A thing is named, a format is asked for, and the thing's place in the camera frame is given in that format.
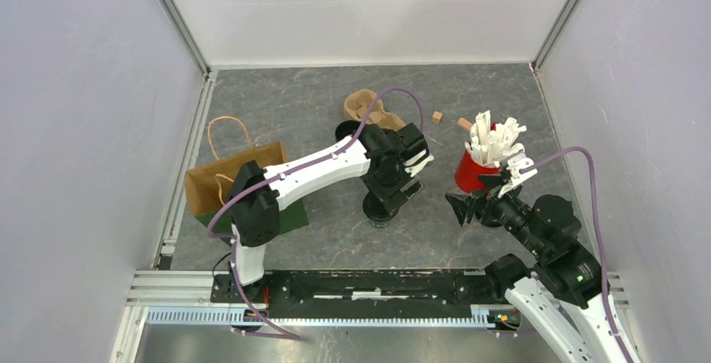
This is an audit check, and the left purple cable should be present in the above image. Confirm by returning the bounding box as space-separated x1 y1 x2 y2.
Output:
206 86 426 343

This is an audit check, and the cardboard cup carrier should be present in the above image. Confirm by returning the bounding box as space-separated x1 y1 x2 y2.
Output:
343 89 406 131

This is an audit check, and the brown paper bag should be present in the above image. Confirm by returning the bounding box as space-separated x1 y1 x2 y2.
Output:
184 116 289 217

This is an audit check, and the purple cable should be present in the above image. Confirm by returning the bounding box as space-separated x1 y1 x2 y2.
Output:
519 146 635 363
206 86 426 343

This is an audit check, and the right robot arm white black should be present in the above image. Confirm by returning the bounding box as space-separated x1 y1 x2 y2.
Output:
445 191 640 362

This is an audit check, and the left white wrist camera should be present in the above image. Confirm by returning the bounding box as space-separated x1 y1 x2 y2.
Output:
404 148 434 177

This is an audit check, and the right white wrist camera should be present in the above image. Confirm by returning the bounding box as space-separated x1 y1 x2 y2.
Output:
496 151 537 199

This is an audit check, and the black cup lid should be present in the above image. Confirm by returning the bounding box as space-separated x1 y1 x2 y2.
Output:
362 192 399 212

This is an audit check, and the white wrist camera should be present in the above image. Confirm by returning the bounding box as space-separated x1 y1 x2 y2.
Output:
496 151 537 199
404 148 434 177

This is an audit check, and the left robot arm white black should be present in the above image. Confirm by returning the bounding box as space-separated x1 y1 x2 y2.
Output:
226 122 433 303

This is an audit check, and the small wooden cube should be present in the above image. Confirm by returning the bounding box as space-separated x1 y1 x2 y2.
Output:
432 111 443 124

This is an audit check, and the black coffee cup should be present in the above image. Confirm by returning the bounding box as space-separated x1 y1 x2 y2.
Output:
364 210 398 228
335 120 361 142

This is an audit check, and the green mat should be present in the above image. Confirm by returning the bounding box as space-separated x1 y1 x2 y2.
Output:
187 200 309 235

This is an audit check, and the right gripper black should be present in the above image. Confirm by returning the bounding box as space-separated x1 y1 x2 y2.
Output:
444 172 547 256

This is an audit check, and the white stirrer sticks bundle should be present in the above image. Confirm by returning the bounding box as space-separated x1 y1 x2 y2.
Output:
464 111 527 168

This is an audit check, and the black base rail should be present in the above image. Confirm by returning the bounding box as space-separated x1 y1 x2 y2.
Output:
243 269 513 320

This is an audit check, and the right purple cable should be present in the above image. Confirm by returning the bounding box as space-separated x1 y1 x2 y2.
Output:
519 146 635 363

